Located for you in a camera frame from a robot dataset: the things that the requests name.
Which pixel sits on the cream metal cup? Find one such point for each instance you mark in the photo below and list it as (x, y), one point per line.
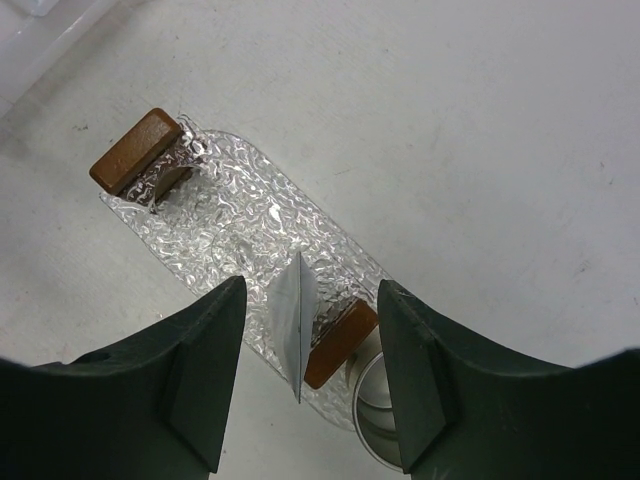
(371, 409)

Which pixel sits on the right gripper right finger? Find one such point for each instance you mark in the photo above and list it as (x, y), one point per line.
(466, 407)

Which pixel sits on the white dark-cap toothpaste tube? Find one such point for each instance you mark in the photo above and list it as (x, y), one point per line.
(292, 301)

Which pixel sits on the clear plastic organizer box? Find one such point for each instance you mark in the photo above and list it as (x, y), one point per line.
(35, 34)

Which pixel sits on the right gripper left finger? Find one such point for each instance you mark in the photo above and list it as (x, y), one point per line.
(153, 405)

